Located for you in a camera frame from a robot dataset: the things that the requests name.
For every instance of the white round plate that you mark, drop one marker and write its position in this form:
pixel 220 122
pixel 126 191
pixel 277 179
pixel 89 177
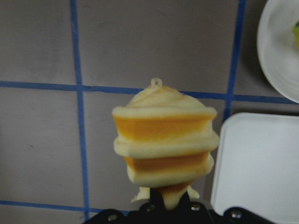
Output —
pixel 277 50

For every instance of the ridged yellow bread loaf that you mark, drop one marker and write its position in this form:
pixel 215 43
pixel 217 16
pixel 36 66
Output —
pixel 166 139

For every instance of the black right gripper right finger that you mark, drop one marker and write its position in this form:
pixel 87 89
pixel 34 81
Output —
pixel 189 201

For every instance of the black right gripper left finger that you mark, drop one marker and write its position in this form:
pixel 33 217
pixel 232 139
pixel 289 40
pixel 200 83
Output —
pixel 156 202

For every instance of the white rectangular tray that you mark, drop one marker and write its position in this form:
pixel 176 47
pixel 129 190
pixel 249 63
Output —
pixel 257 166

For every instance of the yellow lemon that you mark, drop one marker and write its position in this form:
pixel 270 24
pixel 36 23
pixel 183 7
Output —
pixel 295 31

